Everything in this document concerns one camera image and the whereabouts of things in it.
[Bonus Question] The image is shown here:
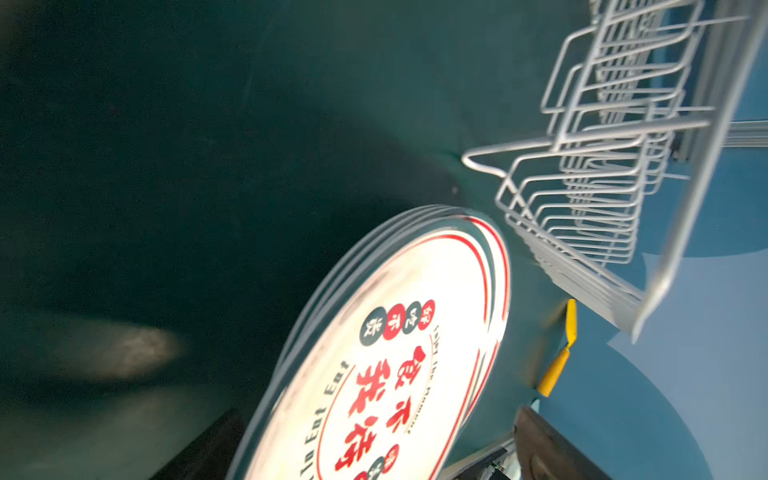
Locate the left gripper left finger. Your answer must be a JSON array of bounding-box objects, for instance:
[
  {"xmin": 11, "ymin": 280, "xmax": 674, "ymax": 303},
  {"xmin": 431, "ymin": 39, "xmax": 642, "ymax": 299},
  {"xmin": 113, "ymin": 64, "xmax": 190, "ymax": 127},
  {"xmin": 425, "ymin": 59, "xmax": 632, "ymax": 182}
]
[{"xmin": 151, "ymin": 409, "xmax": 245, "ymax": 480}]

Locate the yellow toy spatula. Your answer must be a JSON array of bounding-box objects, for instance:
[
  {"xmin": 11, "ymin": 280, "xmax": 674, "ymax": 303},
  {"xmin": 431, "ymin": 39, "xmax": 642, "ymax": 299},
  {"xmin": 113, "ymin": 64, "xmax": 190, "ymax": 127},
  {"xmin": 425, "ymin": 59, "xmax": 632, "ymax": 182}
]
[{"xmin": 537, "ymin": 299, "xmax": 578, "ymax": 397}]

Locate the aluminium rail base frame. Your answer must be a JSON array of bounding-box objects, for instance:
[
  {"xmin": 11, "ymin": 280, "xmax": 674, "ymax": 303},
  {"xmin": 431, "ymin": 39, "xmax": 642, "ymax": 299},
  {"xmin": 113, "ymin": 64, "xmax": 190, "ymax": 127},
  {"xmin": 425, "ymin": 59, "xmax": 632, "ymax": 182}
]
[{"xmin": 438, "ymin": 433, "xmax": 522, "ymax": 480}]

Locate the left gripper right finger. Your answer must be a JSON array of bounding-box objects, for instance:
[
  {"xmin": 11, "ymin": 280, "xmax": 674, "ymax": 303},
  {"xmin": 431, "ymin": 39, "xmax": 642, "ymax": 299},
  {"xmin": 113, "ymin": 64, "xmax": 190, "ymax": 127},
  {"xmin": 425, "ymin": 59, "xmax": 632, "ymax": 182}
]
[{"xmin": 514, "ymin": 406, "xmax": 610, "ymax": 480}]

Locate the white wire dish rack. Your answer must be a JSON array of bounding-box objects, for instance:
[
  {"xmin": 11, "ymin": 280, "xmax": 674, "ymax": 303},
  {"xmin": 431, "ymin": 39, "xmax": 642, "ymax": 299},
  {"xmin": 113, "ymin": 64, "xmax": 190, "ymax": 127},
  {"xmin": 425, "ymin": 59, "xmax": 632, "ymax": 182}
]
[{"xmin": 461, "ymin": 1, "xmax": 767, "ymax": 340}]

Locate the white round plate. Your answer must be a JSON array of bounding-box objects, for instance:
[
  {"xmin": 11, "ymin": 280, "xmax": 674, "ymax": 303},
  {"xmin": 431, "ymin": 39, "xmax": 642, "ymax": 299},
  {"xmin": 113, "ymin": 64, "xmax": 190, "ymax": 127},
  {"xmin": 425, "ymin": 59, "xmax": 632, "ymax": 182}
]
[
  {"xmin": 272, "ymin": 203, "xmax": 457, "ymax": 385},
  {"xmin": 227, "ymin": 206, "xmax": 512, "ymax": 479}
]

